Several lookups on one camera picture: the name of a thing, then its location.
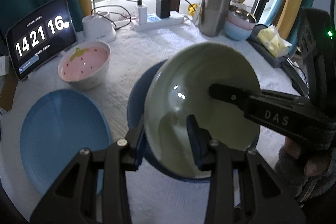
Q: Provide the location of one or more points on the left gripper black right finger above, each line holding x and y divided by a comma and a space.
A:
243, 187

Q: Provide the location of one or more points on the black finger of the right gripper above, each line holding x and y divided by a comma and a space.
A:
233, 95

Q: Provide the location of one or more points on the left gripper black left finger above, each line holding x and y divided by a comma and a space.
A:
72, 196

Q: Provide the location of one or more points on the cream yellow bowl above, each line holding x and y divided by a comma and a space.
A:
181, 88

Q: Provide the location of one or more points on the deep blue ridged plate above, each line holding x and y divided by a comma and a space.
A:
135, 110

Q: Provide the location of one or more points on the right hand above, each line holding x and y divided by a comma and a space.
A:
306, 174

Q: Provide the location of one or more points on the grey tissue holder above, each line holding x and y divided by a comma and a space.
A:
257, 45

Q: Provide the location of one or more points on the light blue bowl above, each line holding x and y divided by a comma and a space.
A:
235, 32

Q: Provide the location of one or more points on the yellow tissue pack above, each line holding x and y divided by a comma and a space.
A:
273, 42

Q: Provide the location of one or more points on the flat blue plate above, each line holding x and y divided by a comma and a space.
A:
57, 126

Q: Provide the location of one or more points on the pink bowl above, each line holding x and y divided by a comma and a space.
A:
239, 22

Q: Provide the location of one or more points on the steel bowl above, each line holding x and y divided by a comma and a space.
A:
242, 14

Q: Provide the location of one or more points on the stainless steel tumbler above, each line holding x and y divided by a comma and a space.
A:
213, 16

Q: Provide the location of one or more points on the white power strip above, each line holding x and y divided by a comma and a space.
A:
153, 22

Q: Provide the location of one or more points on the black power adapter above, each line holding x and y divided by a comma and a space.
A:
163, 8

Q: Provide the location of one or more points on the strawberry pattern ceramic bowl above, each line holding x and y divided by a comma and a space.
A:
85, 66

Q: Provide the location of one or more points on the white charger plug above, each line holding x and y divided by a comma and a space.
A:
141, 14

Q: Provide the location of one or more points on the cardboard box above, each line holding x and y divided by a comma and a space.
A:
8, 92

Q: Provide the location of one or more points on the small white box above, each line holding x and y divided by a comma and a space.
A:
4, 65

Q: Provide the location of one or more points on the white desk lamp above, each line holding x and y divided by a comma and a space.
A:
99, 27

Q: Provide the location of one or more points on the tablet showing clock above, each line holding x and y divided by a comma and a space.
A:
40, 36

